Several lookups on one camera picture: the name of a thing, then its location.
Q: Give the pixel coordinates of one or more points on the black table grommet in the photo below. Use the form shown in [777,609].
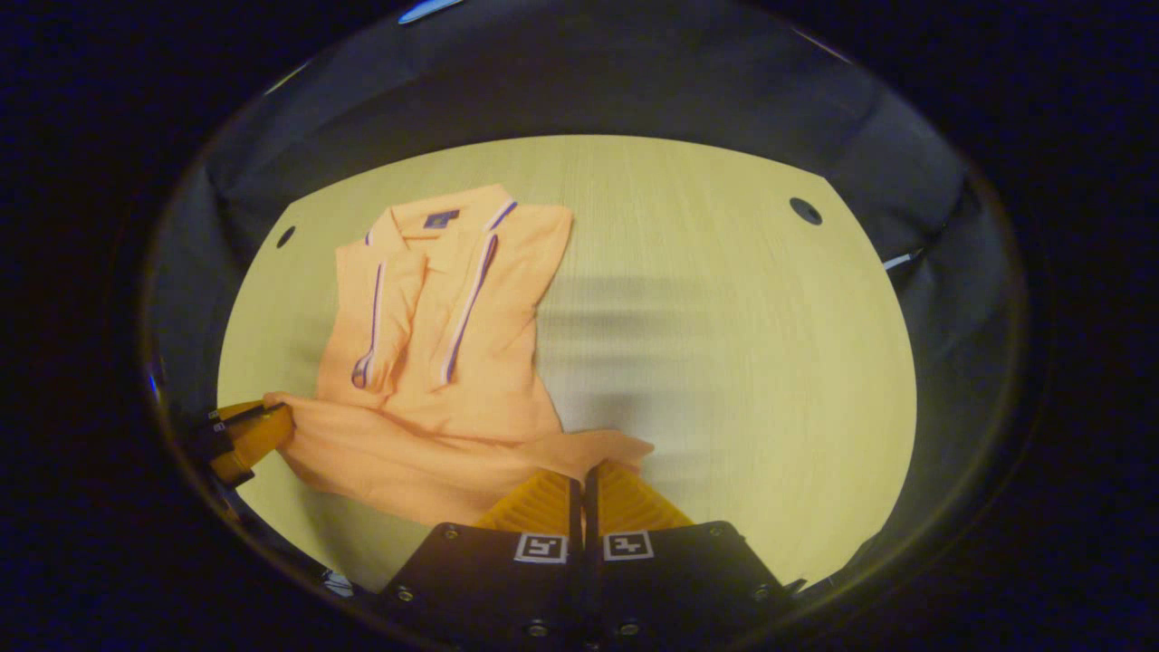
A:
[285,236]
[805,211]

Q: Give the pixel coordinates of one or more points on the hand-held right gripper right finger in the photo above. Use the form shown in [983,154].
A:
[670,589]

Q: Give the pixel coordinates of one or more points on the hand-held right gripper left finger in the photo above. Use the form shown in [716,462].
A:
[507,589]

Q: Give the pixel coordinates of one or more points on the orange T-shirt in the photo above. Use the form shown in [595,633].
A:
[453,362]

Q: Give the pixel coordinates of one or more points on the black backdrop cloth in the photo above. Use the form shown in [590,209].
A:
[634,81]

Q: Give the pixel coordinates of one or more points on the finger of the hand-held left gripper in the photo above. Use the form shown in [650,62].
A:
[253,439]

